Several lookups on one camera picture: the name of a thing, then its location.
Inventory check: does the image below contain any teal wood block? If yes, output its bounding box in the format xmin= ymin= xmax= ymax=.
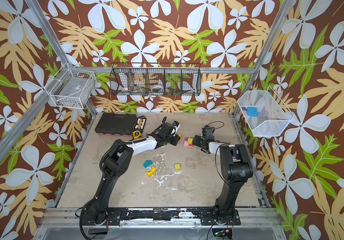
xmin=143 ymin=160 xmax=154 ymax=168

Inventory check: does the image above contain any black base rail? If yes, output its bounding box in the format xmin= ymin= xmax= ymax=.
xmin=79 ymin=206 xmax=241 ymax=227

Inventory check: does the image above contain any blue object in basket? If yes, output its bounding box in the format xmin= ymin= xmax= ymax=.
xmin=242 ymin=107 xmax=258 ymax=117

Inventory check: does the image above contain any yellow arch block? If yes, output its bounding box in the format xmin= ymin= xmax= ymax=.
xmin=146 ymin=167 xmax=157 ymax=177

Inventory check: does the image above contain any black tool case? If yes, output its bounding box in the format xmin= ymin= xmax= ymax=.
xmin=95 ymin=113 xmax=137 ymax=136

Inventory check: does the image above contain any yellow tape measure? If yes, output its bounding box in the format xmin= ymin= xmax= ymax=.
xmin=133 ymin=130 xmax=142 ymax=140

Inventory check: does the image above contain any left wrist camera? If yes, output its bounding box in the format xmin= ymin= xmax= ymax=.
xmin=172 ymin=121 xmax=180 ymax=136

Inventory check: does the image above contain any white wire basket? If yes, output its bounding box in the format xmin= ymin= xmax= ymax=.
xmin=44 ymin=64 xmax=97 ymax=109

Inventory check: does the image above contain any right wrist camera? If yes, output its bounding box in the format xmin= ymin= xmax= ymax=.
xmin=202 ymin=126 xmax=215 ymax=141

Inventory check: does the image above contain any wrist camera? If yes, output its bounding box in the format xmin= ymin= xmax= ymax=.
xmin=202 ymin=126 xmax=215 ymax=141
xmin=172 ymin=121 xmax=180 ymax=136

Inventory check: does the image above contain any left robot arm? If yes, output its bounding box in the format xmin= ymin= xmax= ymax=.
xmin=79 ymin=117 xmax=181 ymax=226

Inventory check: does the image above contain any yellow cube block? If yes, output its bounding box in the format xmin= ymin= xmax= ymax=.
xmin=175 ymin=164 xmax=181 ymax=171

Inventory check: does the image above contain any white mesh basket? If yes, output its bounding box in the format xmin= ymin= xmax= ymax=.
xmin=238 ymin=87 xmax=295 ymax=138

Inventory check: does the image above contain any black wire basket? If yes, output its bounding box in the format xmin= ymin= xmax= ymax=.
xmin=108 ymin=63 xmax=202 ymax=96

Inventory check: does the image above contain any electronics board with led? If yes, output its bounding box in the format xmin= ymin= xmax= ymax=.
xmin=212 ymin=228 xmax=233 ymax=240

